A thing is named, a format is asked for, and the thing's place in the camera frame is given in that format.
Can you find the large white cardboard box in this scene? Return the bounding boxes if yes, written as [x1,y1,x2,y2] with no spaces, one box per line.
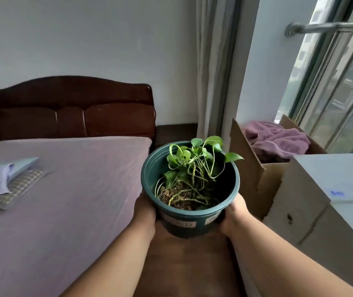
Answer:
[262,153,353,297]

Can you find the person's right hand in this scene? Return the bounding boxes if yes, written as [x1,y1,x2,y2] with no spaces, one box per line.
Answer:
[217,192,250,239]

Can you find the folded checked cloth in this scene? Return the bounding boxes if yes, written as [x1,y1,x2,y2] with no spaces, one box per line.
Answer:
[0,169,49,211]

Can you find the person's left hand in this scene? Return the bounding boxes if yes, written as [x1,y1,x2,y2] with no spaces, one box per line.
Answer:
[130,190,157,242]

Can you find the grey curtain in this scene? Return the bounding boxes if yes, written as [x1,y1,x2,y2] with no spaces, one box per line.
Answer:
[196,0,242,143]

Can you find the dark green plastic flower pot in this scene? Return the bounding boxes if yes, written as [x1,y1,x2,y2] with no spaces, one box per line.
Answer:
[141,141,241,239]

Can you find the bed with purple sheet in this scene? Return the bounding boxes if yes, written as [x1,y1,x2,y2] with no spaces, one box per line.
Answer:
[0,136,153,297]

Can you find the metal window bars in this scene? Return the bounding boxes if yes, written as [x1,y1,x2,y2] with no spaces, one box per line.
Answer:
[291,0,353,155]

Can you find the green leafy plant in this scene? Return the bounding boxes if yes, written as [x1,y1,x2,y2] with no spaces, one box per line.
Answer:
[154,136,244,211]

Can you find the folded striped shirt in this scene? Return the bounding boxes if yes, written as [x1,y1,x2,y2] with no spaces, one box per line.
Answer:
[0,157,40,203]

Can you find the dark brown wooden headboard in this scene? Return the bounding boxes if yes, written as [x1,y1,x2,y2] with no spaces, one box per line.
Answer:
[0,75,157,142]

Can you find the dark wooden nightstand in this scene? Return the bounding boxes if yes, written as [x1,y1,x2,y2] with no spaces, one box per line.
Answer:
[155,124,198,151]

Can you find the open brown cardboard box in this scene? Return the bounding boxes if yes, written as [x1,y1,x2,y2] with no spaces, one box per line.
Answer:
[228,114,327,220]

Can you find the person's left forearm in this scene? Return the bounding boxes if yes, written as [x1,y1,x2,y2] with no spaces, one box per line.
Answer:
[60,224,153,297]

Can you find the person's right forearm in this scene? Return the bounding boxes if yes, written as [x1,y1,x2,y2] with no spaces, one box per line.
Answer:
[227,213,353,297]

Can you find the metal rail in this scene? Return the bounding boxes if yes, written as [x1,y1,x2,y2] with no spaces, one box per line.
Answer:
[286,21,353,37]

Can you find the purple towel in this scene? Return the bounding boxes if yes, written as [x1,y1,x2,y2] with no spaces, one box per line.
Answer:
[244,121,310,163]

